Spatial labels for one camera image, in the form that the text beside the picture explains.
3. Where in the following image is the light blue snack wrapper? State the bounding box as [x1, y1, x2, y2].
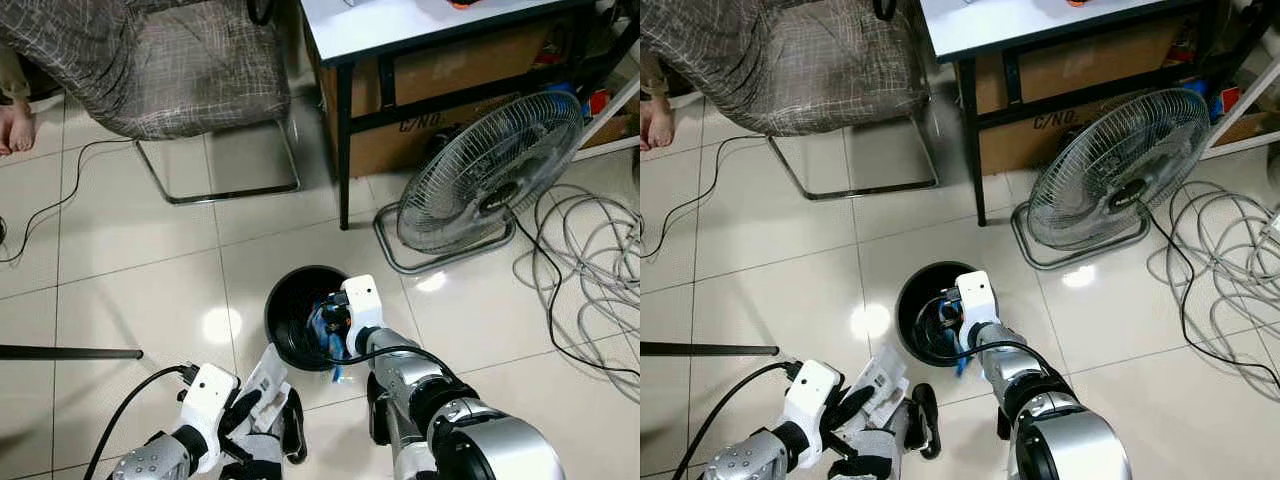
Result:
[940, 300, 973, 379]
[308, 300, 346, 383]

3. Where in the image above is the grey metal floor fan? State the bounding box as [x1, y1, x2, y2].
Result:
[1010, 87, 1213, 271]
[373, 90, 586, 276]

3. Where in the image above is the thin black floor cable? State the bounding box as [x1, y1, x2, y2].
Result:
[0, 138, 136, 263]
[640, 135, 766, 259]

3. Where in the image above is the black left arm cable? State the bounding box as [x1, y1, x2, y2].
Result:
[82, 363, 196, 480]
[670, 360, 801, 480]

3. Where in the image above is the black rod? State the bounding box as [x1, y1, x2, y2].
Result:
[0, 344, 144, 361]
[640, 342, 781, 358]

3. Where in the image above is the person's khaki trouser leg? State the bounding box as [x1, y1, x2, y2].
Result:
[0, 45, 31, 106]
[640, 50, 666, 101]

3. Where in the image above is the brown cardboard box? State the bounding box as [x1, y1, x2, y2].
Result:
[320, 20, 561, 179]
[975, 15, 1196, 176]

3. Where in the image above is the plaid covered metal chair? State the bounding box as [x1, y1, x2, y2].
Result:
[640, 0, 941, 201]
[0, 0, 301, 206]

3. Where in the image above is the white desk with black frame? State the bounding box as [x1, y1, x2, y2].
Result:
[300, 0, 641, 231]
[918, 0, 1280, 226]

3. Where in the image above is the grey cable bundle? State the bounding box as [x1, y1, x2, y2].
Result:
[1150, 180, 1280, 386]
[512, 185, 641, 401]

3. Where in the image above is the person's bare foot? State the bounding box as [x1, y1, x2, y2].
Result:
[0, 100, 39, 157]
[645, 95, 676, 151]

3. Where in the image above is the black fan power cable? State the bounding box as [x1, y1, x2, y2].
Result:
[1140, 205, 1280, 363]
[505, 205, 641, 379]

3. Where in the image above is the black round rubbish bin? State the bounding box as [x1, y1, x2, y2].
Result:
[896, 261, 976, 366]
[264, 265, 353, 373]

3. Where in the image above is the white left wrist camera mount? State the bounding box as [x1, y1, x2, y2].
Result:
[783, 360, 843, 469]
[180, 363, 241, 473]

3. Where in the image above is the white shelf rack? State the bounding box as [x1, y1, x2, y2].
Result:
[570, 75, 641, 161]
[1200, 55, 1280, 161]

